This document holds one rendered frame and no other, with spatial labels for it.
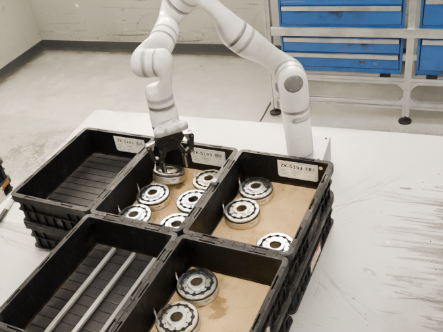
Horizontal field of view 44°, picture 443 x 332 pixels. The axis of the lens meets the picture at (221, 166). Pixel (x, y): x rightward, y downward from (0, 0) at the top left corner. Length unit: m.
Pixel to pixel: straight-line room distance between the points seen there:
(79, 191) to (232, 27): 0.73
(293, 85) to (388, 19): 1.64
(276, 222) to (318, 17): 1.98
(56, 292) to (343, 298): 0.76
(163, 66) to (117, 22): 3.64
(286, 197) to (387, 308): 0.42
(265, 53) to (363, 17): 1.64
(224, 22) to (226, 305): 0.79
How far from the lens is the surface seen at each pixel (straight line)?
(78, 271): 1.57
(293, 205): 1.61
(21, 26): 5.34
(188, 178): 1.78
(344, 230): 1.72
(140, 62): 1.36
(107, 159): 1.98
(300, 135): 1.82
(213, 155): 1.74
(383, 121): 3.57
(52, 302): 1.52
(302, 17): 3.37
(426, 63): 3.38
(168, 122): 1.42
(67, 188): 1.89
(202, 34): 4.64
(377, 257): 1.65
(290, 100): 1.75
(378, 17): 3.29
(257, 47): 1.67
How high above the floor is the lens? 1.87
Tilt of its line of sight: 35 degrees down
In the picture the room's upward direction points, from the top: 9 degrees counter-clockwise
